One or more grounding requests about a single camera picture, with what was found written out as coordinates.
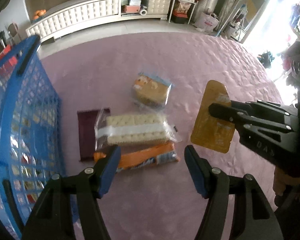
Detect yellow snack pouch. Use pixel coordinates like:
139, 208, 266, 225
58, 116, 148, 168
190, 80, 235, 153

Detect blue plastic basket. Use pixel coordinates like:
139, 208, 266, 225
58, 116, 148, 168
0, 35, 64, 239

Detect right hand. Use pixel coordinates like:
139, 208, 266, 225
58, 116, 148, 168
273, 167, 300, 209

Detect orange snack wrapper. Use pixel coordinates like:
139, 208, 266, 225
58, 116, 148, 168
93, 141, 180, 173

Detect dark purple snack packet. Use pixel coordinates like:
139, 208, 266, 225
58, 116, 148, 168
77, 109, 108, 162

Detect white shopping bag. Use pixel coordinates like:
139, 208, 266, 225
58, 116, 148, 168
194, 12, 219, 33

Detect white sandwich cracker packet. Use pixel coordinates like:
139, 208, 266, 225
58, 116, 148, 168
94, 108, 181, 150

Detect brown cake snack packet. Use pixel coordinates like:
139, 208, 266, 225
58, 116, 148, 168
132, 72, 173, 109

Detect pink quilted table cover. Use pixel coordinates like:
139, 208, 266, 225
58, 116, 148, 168
39, 31, 283, 240

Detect white metal shelf rack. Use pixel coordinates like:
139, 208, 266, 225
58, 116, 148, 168
167, 0, 206, 25

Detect white TV cabinet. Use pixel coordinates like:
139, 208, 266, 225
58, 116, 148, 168
26, 0, 171, 42

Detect red gift bag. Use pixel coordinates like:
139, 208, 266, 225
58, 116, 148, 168
0, 44, 17, 76

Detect oranges on cabinet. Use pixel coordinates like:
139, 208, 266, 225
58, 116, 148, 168
32, 9, 46, 20

